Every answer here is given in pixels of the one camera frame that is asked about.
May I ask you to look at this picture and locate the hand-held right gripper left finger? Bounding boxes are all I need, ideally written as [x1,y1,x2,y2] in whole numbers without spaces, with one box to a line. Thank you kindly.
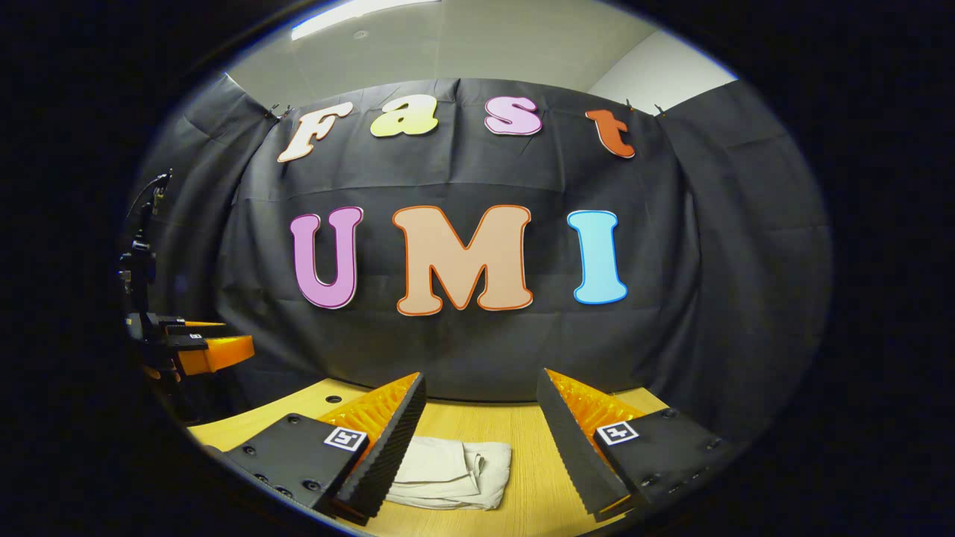
[204,371,428,526]

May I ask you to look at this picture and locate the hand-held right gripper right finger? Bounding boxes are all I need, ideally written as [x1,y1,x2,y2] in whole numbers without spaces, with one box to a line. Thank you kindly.
[535,367,736,524]

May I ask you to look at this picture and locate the black backdrop cloth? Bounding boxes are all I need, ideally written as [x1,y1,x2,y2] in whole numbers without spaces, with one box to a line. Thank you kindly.
[127,71,833,450]

